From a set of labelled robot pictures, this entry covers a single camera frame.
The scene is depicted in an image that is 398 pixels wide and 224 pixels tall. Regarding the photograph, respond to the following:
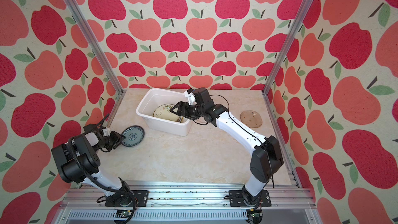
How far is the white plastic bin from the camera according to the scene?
857 mm

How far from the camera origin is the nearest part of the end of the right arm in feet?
1.94

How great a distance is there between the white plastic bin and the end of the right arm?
144 millimetres
